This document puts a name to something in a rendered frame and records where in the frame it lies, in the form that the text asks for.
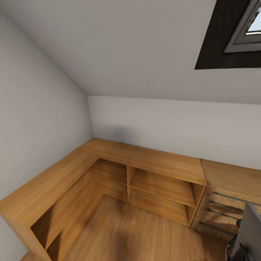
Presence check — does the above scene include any swivel chair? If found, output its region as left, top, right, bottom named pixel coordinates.
left=225, top=201, right=261, bottom=261

